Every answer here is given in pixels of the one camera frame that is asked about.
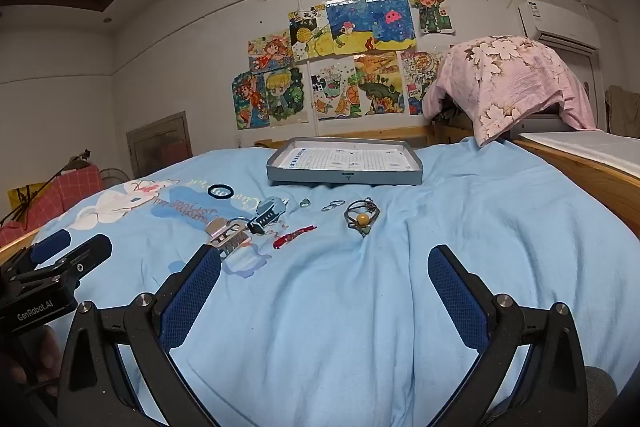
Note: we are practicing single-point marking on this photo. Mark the blond figure drawing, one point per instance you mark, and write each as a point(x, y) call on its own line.
point(286, 97)

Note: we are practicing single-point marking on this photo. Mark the blue sea drawing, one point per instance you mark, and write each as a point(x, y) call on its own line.
point(370, 24)

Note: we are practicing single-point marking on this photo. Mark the pink floral blanket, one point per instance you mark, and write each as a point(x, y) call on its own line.
point(500, 77)

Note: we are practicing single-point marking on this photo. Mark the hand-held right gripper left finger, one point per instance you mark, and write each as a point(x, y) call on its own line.
point(190, 302)

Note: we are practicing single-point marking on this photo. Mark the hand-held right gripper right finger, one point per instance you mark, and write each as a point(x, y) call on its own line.
point(457, 302)

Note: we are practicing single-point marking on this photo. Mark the red checked bag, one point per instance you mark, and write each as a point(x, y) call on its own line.
point(75, 187)

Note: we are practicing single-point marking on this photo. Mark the mosaic pattern drawing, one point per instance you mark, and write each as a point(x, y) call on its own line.
point(417, 77)

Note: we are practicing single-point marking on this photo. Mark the brown wall hatch door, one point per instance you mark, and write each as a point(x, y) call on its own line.
point(160, 147)

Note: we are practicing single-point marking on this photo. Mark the dinosaur drawing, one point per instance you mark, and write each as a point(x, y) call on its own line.
point(379, 84)

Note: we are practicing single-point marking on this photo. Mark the white foam mattress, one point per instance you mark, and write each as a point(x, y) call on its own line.
point(590, 147)

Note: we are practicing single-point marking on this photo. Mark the light blue printed blanket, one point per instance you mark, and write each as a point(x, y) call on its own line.
point(350, 307)

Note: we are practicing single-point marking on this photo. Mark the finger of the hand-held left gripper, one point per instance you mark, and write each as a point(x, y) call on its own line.
point(87, 252)
point(50, 243)

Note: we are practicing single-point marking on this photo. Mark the grey cloth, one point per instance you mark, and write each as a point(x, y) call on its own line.
point(602, 397)

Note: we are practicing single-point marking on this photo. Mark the blue wrist watch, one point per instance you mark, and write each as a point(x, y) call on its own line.
point(270, 208)

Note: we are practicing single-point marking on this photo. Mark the olive cloth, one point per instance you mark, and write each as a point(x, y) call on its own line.
point(622, 109)

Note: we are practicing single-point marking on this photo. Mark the orange-haired girl drawing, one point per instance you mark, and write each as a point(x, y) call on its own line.
point(270, 52)

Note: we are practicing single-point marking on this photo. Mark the yellow ball drawing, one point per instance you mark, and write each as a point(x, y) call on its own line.
point(306, 34)

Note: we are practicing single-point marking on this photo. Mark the orange figure blue drawing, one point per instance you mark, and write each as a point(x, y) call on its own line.
point(250, 102)

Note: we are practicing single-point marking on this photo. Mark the person's left hand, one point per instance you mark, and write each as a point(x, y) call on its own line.
point(45, 354)

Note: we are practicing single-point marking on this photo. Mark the wooden side frame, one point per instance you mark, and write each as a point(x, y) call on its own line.
point(590, 187)

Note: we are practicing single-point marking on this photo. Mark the grey box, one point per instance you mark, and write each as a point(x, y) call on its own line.
point(540, 124)

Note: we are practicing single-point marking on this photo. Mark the yellow bag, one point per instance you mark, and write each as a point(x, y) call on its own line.
point(22, 199)

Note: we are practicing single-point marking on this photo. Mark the white air conditioner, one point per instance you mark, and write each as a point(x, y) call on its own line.
point(555, 24)

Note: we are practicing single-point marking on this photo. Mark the grey cardboard tray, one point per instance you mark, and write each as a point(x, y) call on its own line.
point(345, 174)

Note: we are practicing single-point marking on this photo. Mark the white turtle drawing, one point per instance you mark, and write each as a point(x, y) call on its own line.
point(332, 89)

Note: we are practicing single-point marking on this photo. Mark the red-haired figure drawing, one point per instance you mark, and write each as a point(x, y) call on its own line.
point(430, 9)

